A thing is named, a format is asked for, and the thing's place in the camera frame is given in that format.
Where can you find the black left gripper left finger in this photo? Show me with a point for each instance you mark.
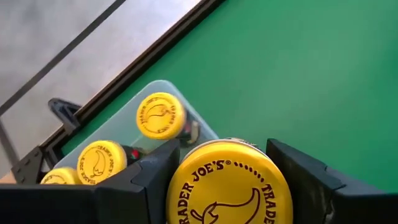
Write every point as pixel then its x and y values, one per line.
pixel 140 193

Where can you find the small clear plastic bin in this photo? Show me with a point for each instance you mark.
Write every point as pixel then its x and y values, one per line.
pixel 124 130

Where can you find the black frame clamp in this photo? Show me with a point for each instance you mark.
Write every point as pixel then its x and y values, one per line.
pixel 63 113

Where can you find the green table mat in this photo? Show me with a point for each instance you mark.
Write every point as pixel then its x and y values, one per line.
pixel 295 77

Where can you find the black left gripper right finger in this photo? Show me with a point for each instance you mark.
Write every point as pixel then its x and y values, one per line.
pixel 311 193

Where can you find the yellow-lid spice jar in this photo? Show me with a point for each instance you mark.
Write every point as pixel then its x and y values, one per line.
pixel 228 186
pixel 160 115
pixel 59 177
pixel 101 161

